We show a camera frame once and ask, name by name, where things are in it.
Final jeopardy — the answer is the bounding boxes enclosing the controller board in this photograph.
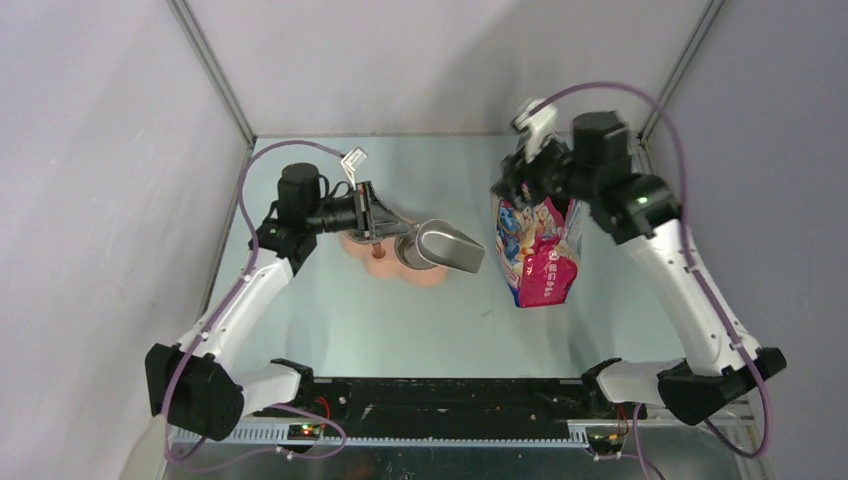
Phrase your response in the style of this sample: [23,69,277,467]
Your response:
[587,433,626,457]
[286,424,323,442]

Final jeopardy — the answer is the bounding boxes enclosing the metal food scoop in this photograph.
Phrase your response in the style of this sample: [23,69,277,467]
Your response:
[409,219,486,274]

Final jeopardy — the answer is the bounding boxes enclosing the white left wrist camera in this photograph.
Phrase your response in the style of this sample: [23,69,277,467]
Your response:
[340,147,368,186]

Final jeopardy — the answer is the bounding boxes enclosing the right controller board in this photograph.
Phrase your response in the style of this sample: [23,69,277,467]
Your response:
[587,433,626,457]

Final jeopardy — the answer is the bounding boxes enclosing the colourful cat food bag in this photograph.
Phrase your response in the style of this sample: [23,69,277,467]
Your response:
[493,195,583,308]

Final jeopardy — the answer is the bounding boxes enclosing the pink double pet bowl stand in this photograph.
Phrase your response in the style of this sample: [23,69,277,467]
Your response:
[338,232,448,287]

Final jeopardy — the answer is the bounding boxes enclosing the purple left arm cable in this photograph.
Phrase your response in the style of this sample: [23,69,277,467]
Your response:
[160,139,349,463]

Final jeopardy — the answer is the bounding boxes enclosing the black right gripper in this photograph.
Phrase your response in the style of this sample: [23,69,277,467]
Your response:
[490,124,599,213]

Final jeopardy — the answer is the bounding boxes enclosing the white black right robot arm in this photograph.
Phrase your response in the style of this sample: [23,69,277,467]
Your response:
[492,107,787,425]

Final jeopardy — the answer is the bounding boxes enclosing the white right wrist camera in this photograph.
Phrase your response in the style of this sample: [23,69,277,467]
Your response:
[511,99,558,164]

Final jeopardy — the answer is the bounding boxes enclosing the steel bowl near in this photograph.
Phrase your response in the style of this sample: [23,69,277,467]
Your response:
[394,235,436,271]

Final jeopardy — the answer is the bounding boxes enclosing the left controller board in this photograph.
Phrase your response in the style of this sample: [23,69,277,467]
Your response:
[286,424,323,442]

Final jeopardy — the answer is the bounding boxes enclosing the aluminium frame rail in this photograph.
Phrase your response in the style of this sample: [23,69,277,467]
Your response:
[153,377,757,446]

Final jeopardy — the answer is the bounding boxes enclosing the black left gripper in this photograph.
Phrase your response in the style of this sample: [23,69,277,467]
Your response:
[306,181,414,242]

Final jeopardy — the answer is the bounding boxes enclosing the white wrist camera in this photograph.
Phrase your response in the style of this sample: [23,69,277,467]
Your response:
[340,147,368,186]
[511,99,558,164]

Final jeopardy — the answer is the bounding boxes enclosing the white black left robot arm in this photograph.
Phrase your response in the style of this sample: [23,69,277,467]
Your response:
[145,163,419,441]

